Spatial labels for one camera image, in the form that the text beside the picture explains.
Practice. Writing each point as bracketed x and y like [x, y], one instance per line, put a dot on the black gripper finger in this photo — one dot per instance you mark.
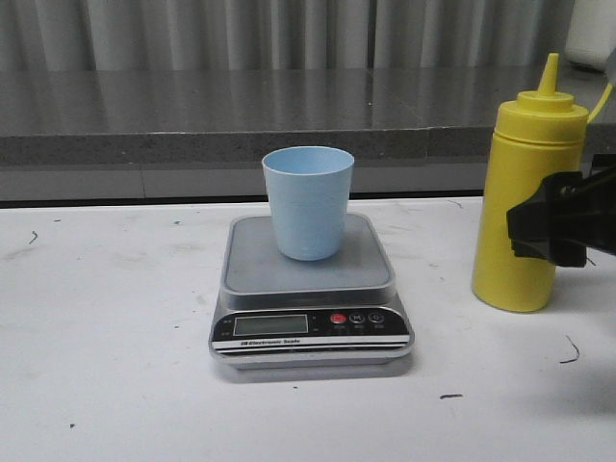
[567, 215]

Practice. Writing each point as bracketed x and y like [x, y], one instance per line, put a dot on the yellow squeeze bottle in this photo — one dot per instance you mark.
[539, 133]

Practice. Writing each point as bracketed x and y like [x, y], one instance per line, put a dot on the light blue plastic cup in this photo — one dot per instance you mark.
[308, 189]

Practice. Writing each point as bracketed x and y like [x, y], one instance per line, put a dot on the silver digital kitchen scale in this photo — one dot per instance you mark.
[276, 312]

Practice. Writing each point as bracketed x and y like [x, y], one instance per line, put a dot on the white container in background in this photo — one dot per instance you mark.
[591, 34]

